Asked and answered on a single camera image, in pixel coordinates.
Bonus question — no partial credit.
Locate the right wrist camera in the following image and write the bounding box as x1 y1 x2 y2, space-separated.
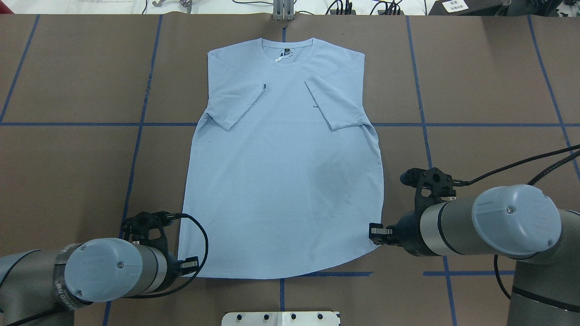
400 168 469 214

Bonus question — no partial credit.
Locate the light blue t-shirt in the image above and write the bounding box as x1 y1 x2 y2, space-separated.
182 38 385 280

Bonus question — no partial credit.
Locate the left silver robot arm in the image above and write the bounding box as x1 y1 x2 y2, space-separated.
1 238 206 326

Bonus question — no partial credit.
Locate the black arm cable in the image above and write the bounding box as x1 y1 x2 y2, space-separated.
131 213 209 299

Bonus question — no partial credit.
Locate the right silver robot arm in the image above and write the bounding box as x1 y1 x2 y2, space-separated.
369 184 580 326

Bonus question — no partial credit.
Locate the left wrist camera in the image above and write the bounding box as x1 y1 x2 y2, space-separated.
121 211 186 248

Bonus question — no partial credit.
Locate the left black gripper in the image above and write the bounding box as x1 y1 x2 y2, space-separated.
164 252 199 290

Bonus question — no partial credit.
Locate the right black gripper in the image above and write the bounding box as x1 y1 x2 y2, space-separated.
369 213 426 257

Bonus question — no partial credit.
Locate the black box with label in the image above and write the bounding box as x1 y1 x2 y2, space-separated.
427 0 511 16

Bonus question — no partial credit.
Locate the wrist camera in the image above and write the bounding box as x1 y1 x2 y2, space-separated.
121 211 186 248
400 168 469 214

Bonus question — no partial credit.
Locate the aluminium frame post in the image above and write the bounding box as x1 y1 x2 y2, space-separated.
272 0 295 21

